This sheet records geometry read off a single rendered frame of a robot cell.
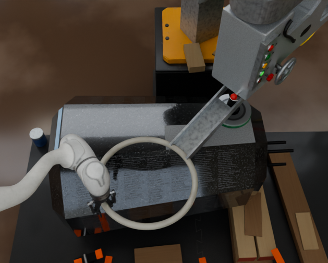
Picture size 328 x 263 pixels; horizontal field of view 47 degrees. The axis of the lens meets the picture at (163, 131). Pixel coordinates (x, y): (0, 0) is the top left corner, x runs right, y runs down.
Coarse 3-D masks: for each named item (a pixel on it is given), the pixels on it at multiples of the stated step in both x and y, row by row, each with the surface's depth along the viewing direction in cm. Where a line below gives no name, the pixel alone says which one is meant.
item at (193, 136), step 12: (276, 72) 191; (216, 96) 192; (204, 108) 190; (216, 108) 194; (228, 108) 192; (192, 120) 189; (204, 120) 193; (216, 120) 192; (180, 132) 188; (192, 132) 192; (204, 132) 191; (180, 144) 191; (192, 144) 190; (192, 156) 187
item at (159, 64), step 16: (160, 16) 266; (160, 32) 257; (160, 48) 250; (160, 64) 242; (176, 64) 242; (208, 64) 242; (160, 80) 248; (176, 80) 249; (192, 80) 249; (208, 80) 249
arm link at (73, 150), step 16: (64, 144) 152; (80, 144) 154; (48, 160) 141; (64, 160) 149; (80, 160) 151; (32, 176) 130; (0, 192) 116; (16, 192) 121; (32, 192) 127; (0, 208) 116
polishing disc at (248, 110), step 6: (222, 96) 213; (228, 96) 213; (246, 102) 210; (240, 108) 208; (246, 108) 208; (240, 114) 206; (246, 114) 206; (228, 120) 204; (234, 120) 204; (240, 120) 204; (246, 120) 204
